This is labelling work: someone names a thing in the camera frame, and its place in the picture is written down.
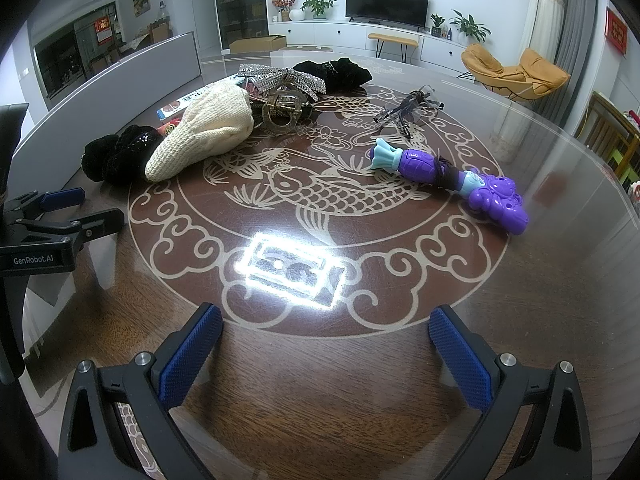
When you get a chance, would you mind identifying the purple and teal toy wand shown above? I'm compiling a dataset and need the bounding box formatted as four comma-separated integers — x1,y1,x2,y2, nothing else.
369,137,530,235

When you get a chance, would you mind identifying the cardboard box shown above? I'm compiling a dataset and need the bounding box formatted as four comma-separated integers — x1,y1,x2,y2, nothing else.
229,34,288,54

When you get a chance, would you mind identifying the red door poster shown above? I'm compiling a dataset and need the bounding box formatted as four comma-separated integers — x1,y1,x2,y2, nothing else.
95,15,117,43

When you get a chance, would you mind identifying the white door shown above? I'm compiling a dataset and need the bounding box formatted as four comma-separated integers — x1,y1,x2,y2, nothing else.
189,0,223,53

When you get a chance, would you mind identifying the blue and white carton box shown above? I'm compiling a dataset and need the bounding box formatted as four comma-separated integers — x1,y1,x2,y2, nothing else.
156,80,236,121

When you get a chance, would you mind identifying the leafy green potted plant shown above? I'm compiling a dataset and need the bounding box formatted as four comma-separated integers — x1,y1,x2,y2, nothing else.
300,0,338,21

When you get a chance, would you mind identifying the brown patterned desktop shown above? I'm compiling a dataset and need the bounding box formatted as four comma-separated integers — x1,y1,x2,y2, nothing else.
0,50,640,480

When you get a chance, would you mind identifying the orange lounge chair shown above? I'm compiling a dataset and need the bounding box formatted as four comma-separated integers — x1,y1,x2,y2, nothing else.
460,43,572,103

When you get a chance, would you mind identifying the black flat television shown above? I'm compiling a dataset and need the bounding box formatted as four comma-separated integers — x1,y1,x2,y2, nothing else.
345,0,431,28

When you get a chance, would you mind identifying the black rhinestone hair bow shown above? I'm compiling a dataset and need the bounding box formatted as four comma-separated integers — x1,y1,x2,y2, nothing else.
292,57,373,93

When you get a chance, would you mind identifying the white television cabinet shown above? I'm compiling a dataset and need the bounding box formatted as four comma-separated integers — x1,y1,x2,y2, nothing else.
267,19,468,73

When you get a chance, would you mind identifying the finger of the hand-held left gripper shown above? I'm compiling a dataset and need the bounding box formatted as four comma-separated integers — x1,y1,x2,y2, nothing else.
7,207,126,257
4,187,86,221

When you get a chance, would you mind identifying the grey curtain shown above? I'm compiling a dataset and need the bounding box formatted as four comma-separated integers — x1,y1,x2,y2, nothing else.
555,0,608,128

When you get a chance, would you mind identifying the grey curved seat backrest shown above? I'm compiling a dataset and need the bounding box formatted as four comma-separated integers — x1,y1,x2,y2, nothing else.
10,31,202,291

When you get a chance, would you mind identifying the rhinestone bow hair clip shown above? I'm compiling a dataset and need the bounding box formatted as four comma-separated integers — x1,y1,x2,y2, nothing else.
237,62,326,101

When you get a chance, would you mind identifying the white sheer curtain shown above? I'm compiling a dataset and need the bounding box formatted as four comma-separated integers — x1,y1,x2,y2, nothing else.
517,0,568,68

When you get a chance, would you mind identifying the red wall hanging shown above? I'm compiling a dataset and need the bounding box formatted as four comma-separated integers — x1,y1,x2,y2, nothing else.
605,7,630,54

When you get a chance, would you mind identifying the clear claw hair clip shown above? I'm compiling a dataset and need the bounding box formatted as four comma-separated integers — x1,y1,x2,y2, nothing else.
250,87,313,136

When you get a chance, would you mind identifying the wooden chair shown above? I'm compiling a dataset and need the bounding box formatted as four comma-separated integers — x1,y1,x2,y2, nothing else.
575,91,640,181

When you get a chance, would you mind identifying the cream knit hat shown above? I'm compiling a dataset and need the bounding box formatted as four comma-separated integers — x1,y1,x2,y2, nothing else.
145,84,255,183

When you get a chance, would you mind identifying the black sequined scrunchie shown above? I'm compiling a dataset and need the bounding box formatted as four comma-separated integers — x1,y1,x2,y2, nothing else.
82,125,166,184

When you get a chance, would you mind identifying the red flower arrangement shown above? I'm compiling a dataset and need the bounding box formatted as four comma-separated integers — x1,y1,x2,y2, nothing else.
271,0,300,23

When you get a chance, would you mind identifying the dark glass display cabinet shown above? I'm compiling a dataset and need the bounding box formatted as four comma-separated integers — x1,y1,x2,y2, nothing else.
211,0,268,51

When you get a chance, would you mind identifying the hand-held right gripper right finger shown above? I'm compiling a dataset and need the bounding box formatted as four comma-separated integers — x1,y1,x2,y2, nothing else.
428,305,593,480

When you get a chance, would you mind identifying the large leafy potted plant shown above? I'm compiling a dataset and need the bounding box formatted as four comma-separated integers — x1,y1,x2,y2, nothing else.
448,9,492,43

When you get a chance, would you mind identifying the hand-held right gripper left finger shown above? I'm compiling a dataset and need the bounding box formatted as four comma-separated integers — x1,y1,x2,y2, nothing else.
59,302,224,480

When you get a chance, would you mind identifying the wooden bench with black legs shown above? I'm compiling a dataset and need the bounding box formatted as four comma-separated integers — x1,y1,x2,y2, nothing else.
367,32,418,63

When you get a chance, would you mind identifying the dark glass sliding door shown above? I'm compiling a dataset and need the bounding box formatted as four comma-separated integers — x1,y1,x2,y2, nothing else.
32,2,121,98

